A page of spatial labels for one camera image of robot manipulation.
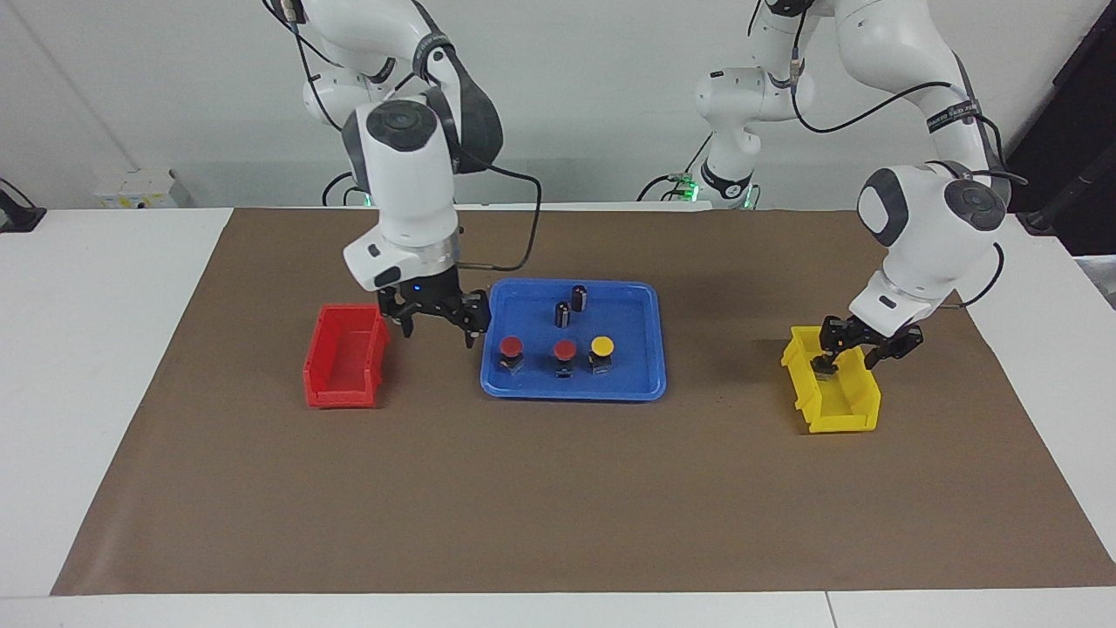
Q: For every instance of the red push button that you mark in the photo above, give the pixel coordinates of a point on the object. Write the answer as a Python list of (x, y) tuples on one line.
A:
[(511, 347), (565, 350)]

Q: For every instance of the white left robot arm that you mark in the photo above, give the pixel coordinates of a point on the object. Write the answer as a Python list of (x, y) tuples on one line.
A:
[(924, 235)]

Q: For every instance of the yellow push button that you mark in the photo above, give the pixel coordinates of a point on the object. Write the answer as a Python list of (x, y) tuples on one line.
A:
[(826, 367), (602, 346)]

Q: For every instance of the yellow plastic bin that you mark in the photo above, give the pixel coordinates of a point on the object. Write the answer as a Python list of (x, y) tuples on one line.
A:
[(846, 410)]

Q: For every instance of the black clamp mount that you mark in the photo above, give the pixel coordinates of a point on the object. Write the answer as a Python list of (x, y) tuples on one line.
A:
[(17, 214)]

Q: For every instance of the white box with yellow labels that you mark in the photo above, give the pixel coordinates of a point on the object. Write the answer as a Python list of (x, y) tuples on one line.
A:
[(135, 187)]

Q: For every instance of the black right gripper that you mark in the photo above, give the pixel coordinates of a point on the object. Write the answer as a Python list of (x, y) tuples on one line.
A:
[(427, 292)]

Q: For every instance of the red plastic bin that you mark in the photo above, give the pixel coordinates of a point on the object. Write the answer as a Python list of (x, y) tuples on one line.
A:
[(344, 358)]

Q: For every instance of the black cylindrical capacitor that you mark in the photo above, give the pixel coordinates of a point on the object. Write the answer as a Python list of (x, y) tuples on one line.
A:
[(563, 314), (579, 298)]

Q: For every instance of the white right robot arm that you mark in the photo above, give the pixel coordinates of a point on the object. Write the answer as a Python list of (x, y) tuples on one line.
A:
[(405, 174)]

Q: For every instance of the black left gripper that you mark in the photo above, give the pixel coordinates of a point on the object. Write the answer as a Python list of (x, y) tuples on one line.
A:
[(872, 330)]

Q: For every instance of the brown paper mat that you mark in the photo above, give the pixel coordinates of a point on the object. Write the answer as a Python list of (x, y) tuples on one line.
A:
[(558, 497)]

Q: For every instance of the blue plastic tray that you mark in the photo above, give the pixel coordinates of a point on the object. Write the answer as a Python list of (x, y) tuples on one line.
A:
[(628, 375)]

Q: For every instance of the black stand equipment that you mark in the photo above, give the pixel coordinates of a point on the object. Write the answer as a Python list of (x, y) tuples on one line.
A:
[(1072, 131)]

